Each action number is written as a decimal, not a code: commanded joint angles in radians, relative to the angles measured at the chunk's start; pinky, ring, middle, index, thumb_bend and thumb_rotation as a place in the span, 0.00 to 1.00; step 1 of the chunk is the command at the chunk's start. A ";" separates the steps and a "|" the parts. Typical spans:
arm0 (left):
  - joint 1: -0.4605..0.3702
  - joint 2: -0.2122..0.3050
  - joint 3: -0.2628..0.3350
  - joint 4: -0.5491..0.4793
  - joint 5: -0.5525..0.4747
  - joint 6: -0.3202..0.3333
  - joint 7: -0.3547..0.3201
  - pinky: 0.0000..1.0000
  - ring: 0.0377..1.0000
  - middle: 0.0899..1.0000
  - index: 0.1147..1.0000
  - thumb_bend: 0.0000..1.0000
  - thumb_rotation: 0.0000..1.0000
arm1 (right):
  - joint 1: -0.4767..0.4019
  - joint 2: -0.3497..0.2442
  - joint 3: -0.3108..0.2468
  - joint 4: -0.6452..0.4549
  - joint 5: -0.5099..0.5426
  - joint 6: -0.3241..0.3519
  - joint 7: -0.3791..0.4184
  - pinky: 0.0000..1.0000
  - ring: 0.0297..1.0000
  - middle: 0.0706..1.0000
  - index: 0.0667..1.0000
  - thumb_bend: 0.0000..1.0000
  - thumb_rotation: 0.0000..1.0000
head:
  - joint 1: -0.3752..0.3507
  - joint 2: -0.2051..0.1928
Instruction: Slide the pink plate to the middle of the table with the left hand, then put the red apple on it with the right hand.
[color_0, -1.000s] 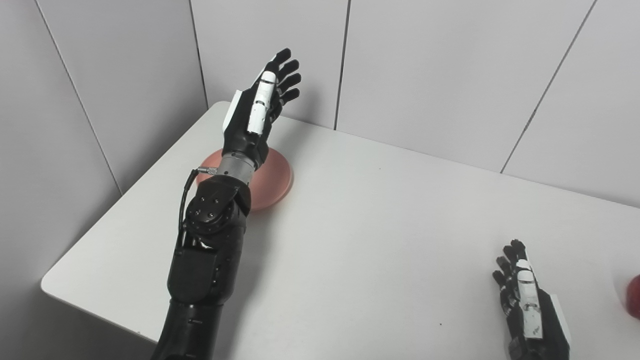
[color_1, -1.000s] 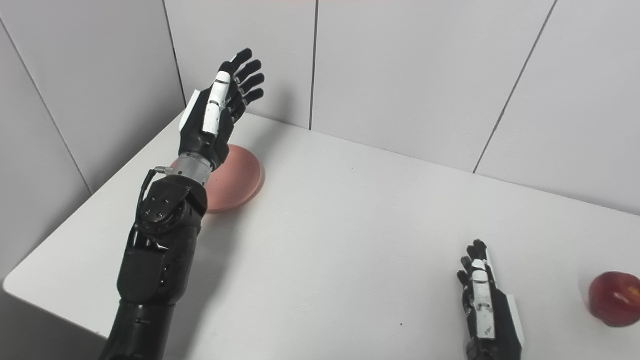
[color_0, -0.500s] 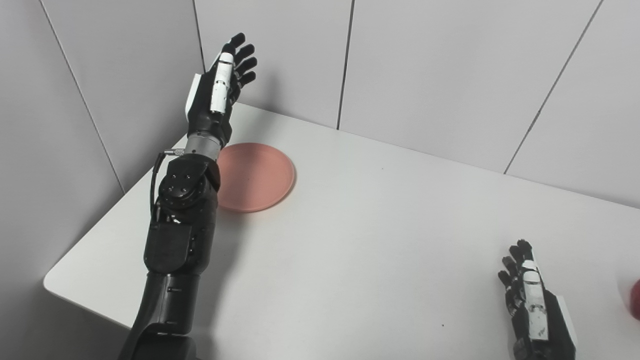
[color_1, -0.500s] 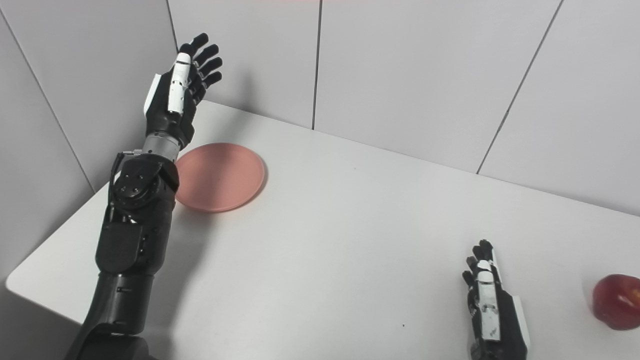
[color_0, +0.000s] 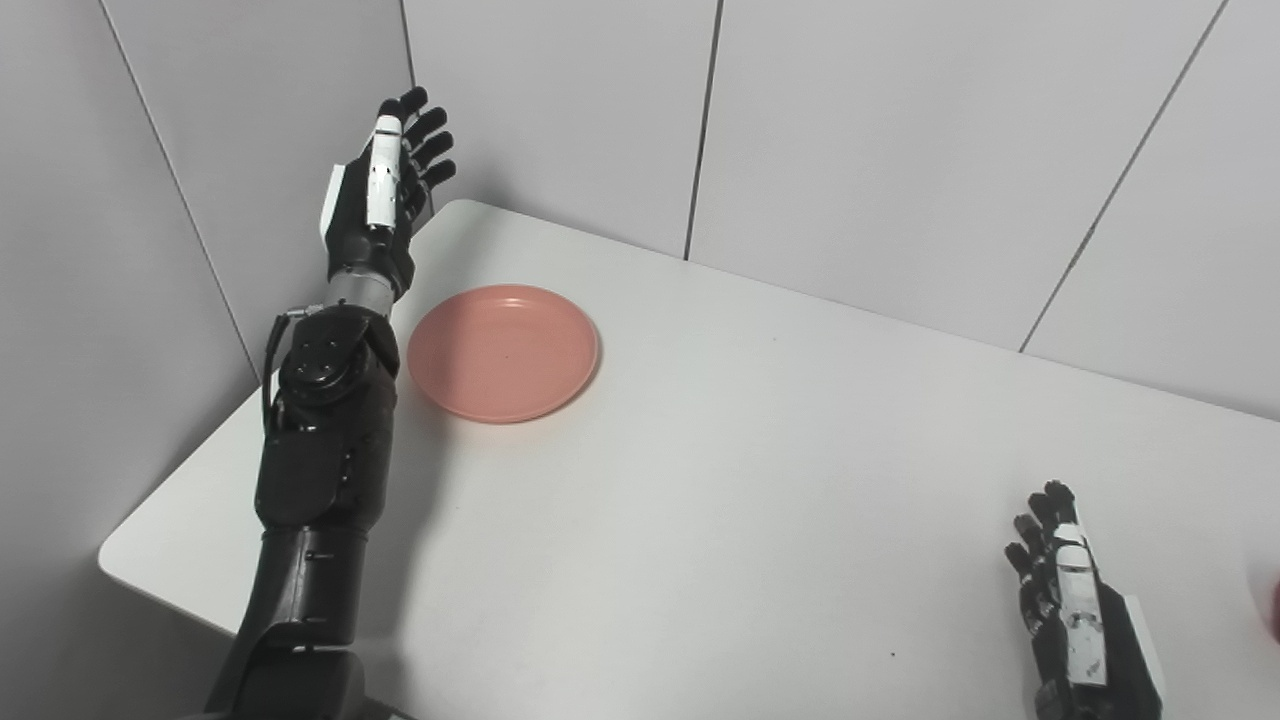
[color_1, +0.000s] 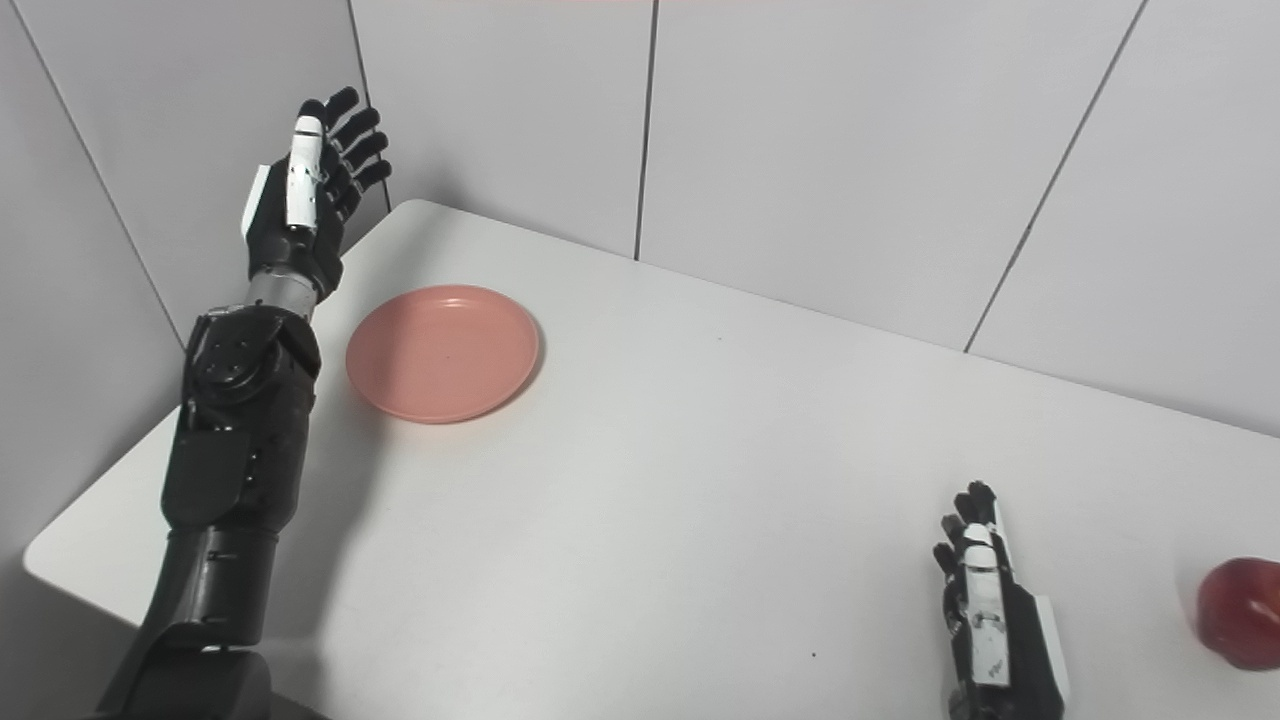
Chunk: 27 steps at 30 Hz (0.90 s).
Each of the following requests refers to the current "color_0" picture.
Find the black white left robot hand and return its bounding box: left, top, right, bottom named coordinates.
left=318, top=86, right=457, bottom=301

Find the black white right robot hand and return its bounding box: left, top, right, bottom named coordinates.
left=1004, top=481, right=1166, bottom=720

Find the pink plate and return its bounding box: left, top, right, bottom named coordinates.
left=406, top=284, right=601, bottom=425

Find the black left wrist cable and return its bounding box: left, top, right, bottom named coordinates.
left=262, top=305, right=326, bottom=436

